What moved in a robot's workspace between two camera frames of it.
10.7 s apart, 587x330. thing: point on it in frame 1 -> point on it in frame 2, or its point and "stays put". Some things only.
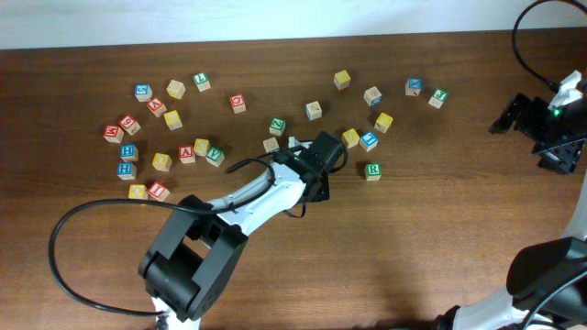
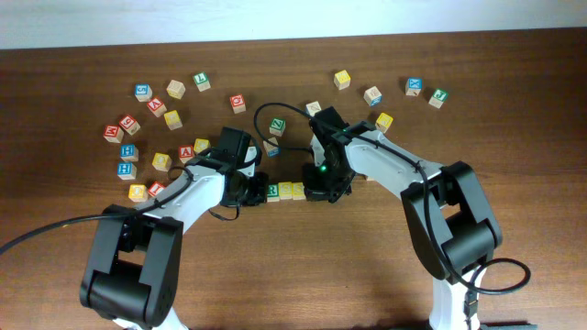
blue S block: x=143 y=92 stays put
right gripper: x=559 y=158 -> x=315 y=188
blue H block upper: x=129 y=152 stays put
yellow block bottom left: x=138 y=192 stays put
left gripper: x=326 y=191 -> x=259 y=195
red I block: x=158 y=192 stays put
